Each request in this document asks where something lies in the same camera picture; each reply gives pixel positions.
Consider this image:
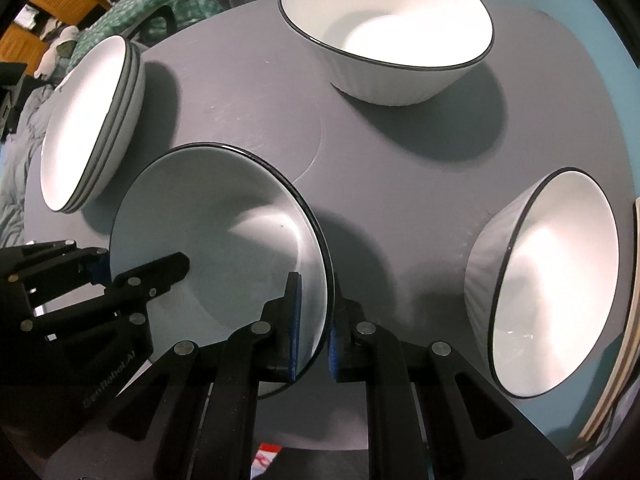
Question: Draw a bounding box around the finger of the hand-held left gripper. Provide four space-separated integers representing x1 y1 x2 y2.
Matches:
20 252 192 343
0 241 109 311

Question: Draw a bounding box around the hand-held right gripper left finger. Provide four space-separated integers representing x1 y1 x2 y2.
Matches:
42 271 307 480

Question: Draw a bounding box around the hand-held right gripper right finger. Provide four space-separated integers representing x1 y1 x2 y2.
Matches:
326 280 573 480

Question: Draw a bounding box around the white bowl with black rim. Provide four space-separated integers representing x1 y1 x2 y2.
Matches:
109 143 335 401
464 166 621 401
278 0 495 107

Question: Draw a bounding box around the stack of white plates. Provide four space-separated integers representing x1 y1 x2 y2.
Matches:
40 35 132 212

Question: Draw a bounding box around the white plate with black rim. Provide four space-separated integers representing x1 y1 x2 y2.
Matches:
55 40 140 213
62 47 147 213

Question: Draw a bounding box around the grey quilted duvet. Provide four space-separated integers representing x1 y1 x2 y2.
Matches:
0 85 57 248

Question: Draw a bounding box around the red and white packet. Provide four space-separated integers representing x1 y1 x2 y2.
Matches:
254 441 284 472

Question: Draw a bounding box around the black clothes pile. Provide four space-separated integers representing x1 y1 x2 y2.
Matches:
0 60 32 136

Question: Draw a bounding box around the beige clothes pile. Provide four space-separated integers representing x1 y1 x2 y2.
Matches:
40 25 82 81

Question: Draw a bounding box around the black mesh office chair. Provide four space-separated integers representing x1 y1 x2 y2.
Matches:
120 2 178 43

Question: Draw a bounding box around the green checked tablecloth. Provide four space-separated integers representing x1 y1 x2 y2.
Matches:
75 0 226 47

